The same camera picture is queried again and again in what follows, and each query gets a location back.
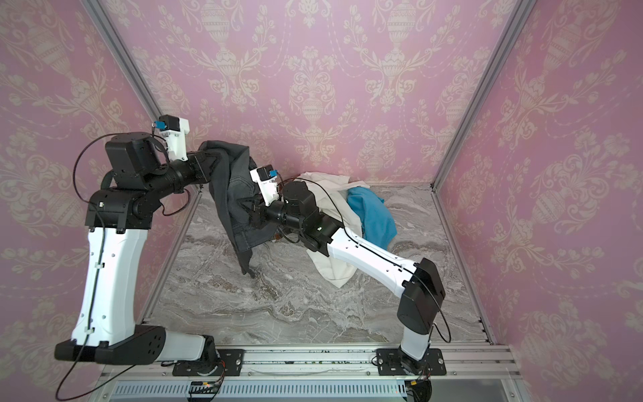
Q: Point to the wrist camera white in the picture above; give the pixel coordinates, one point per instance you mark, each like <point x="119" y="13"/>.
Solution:
<point x="173" y="130"/>
<point x="266" y="179"/>

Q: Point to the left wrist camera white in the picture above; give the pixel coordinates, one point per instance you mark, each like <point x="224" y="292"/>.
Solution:
<point x="173" y="130"/>

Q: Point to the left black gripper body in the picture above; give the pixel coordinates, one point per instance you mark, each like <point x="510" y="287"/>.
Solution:
<point x="192" y="171"/>

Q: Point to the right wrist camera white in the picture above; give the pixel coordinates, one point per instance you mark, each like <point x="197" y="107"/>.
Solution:
<point x="266" y="179"/>

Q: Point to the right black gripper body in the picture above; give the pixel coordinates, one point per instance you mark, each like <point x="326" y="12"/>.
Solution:
<point x="258" y="210"/>

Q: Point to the left corner aluminium post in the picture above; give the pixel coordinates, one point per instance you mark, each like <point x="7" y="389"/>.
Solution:
<point x="99" y="16"/>

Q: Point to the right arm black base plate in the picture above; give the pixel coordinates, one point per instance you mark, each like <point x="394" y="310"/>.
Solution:
<point x="394" y="362"/>

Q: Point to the small electronics board with wires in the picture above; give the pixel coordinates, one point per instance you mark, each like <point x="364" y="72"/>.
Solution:
<point x="203" y="391"/>

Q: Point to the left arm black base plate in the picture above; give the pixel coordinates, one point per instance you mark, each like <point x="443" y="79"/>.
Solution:
<point x="228" y="362"/>

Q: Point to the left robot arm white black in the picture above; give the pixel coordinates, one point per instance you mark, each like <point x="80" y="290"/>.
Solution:
<point x="146" y="168"/>

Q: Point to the right corner aluminium post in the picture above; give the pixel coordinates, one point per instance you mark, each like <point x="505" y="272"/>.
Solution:
<point x="498" y="58"/>

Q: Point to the corner aluminium post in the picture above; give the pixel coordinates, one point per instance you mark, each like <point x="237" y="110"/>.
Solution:
<point x="498" y="58"/>
<point x="99" y="16"/>

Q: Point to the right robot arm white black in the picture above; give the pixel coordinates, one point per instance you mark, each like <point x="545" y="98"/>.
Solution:
<point x="417" y="285"/>

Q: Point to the teal blue cloth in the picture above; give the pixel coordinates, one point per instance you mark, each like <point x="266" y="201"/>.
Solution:
<point x="378" y="224"/>

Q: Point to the aluminium front rail frame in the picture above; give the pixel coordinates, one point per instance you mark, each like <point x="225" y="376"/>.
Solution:
<point x="334" y="372"/>

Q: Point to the dark grey denim cloth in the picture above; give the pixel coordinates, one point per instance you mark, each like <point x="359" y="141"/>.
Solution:
<point x="234" y="193"/>

